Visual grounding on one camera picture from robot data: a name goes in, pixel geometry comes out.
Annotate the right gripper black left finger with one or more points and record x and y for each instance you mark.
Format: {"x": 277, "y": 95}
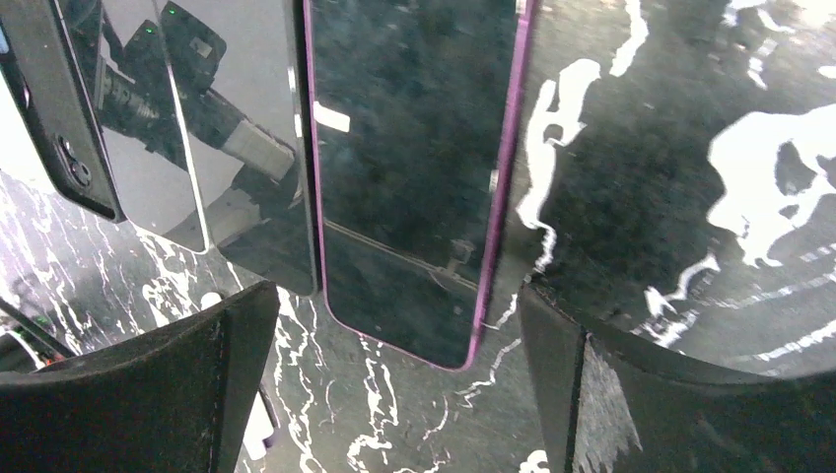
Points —
{"x": 174, "y": 399}

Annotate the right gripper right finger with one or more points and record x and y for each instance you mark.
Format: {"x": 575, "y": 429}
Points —
{"x": 610, "y": 401}

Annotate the blue phone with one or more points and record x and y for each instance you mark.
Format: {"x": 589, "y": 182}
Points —
{"x": 235, "y": 71}

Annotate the black smartphone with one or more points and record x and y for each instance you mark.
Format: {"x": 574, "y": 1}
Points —
{"x": 120, "y": 51}

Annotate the purple phone black case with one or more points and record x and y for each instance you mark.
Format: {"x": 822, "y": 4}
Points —
{"x": 415, "y": 124}

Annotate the white purple marker left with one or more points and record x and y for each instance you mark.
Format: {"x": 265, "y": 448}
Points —
{"x": 262, "y": 427}

